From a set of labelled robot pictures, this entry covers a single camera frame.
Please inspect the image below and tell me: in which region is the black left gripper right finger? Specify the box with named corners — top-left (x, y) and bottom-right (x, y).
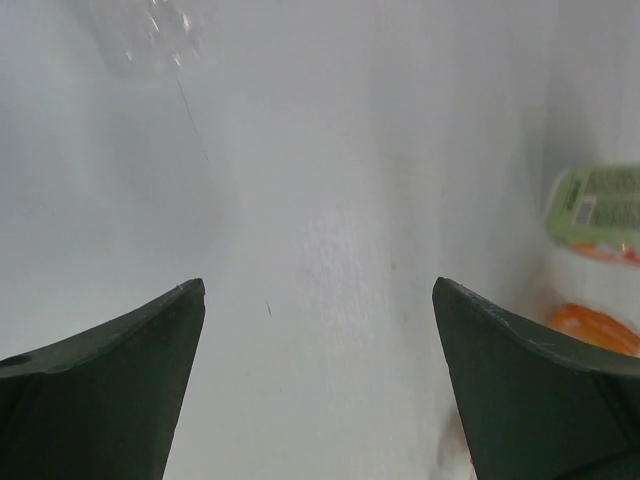
top-left (432, 278), bottom-right (639, 479)

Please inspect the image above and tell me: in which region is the orange label tea bottle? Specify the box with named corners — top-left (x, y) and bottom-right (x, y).
top-left (546, 303), bottom-right (639, 357)

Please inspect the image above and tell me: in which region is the clear unlabelled plastic bottle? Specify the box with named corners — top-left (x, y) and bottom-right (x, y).
top-left (75, 0), bottom-right (217, 80)

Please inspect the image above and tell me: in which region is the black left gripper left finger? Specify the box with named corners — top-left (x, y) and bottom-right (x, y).
top-left (1, 279), bottom-right (205, 479)

